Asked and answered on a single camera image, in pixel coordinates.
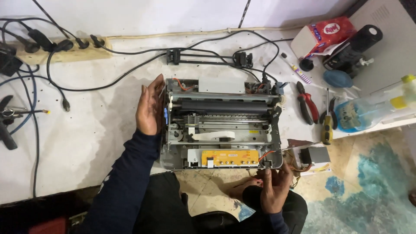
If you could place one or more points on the person's right hand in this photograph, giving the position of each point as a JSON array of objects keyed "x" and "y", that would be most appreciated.
[{"x": 274, "y": 195}]

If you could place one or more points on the person's left hand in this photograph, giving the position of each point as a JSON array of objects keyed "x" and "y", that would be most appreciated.
[{"x": 149, "y": 110}]

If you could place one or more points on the grey printer chassis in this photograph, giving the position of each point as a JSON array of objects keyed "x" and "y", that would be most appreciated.
[{"x": 224, "y": 130}]

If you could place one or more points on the grey power supply module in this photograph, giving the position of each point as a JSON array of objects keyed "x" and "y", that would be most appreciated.
[{"x": 313, "y": 156}]

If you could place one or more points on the person's black trousers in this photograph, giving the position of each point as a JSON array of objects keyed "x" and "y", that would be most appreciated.
[{"x": 162, "y": 208}]

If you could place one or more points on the wooden power strip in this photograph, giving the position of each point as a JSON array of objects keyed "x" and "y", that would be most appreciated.
[{"x": 65, "y": 53}]

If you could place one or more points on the clear spray bottle blue liquid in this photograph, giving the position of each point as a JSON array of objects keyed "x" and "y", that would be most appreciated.
[{"x": 364, "y": 112}]

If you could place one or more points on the white purple toothbrush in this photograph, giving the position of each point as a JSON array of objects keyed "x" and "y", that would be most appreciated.
[{"x": 297, "y": 70}]

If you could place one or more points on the large black power plug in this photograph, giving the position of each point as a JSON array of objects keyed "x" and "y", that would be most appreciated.
[{"x": 40, "y": 39}]

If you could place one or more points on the blue rubber air blower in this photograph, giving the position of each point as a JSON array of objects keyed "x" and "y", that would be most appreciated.
[{"x": 337, "y": 79}]

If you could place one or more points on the black round cap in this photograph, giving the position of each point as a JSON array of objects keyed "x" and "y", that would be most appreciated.
[{"x": 306, "y": 65}]

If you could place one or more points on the black power adapter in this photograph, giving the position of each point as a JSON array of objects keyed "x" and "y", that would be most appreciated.
[{"x": 8, "y": 61}]

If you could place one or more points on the red object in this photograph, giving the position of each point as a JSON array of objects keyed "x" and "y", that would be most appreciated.
[{"x": 48, "y": 226}]

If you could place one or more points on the red white tissue packet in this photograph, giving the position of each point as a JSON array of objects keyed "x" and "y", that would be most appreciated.
[{"x": 321, "y": 34}]

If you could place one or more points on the black cylindrical roller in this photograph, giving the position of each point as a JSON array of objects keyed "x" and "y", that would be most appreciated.
[{"x": 356, "y": 45}]

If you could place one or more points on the white appliance housing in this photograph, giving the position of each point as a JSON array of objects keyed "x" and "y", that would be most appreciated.
[{"x": 393, "y": 42}]

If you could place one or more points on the black printer rail part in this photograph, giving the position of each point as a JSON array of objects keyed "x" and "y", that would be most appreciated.
[{"x": 208, "y": 59}]

